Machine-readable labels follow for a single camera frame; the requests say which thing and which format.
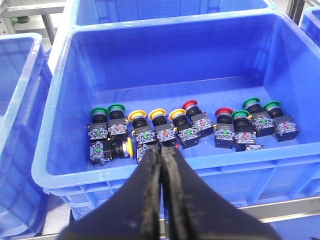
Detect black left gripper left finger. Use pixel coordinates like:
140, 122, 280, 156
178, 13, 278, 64
58, 146, 161, 240

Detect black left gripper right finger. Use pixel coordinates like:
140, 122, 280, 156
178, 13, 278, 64
160, 147, 280, 240

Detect push button under fingers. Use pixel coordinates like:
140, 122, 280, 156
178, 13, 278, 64
135, 142, 181, 165

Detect yellow push button lying sideways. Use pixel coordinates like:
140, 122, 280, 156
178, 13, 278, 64
89, 137, 134, 167

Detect yellow push button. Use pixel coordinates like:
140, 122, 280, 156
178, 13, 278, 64
148, 108, 177, 147
128, 109, 156, 146
168, 108, 200, 149

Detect contact block front right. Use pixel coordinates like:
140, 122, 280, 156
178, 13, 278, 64
245, 144, 265, 151

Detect red push button right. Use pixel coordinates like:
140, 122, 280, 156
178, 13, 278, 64
213, 107, 235, 149

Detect red push button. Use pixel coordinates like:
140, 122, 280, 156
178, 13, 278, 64
181, 99, 213, 138
213, 107, 235, 149

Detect red push button left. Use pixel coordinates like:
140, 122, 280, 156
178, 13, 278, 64
181, 99, 213, 138

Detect green push button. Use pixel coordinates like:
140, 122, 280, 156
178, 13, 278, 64
107, 103, 129, 142
263, 100, 299, 142
242, 97, 276, 138
87, 107, 109, 143
231, 110, 256, 152

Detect green push button far left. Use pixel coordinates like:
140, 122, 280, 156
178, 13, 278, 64
87, 107, 109, 143

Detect green push button middle right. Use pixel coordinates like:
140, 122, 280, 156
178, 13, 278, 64
231, 110, 256, 152

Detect green push button rear right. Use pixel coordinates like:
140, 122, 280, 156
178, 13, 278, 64
242, 97, 276, 138

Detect green push button far right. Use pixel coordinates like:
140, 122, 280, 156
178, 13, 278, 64
263, 100, 299, 142

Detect blue crate front left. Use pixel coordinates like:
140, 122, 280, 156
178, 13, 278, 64
32, 11, 320, 219

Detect blue crate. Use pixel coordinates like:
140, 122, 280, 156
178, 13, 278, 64
69, 0, 276, 28
32, 11, 320, 219
0, 33, 52, 240

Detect blue crate front right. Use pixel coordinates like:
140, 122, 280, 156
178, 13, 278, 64
0, 33, 52, 240

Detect blue crate rear left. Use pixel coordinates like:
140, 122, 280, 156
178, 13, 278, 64
69, 0, 276, 28

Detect blue crate far right edge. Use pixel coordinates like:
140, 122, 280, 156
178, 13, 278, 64
300, 6, 320, 47

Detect green plant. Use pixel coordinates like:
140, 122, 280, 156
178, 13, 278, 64
9, 16, 30, 27

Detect steel rack upright post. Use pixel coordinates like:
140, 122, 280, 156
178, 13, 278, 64
41, 14, 56, 45

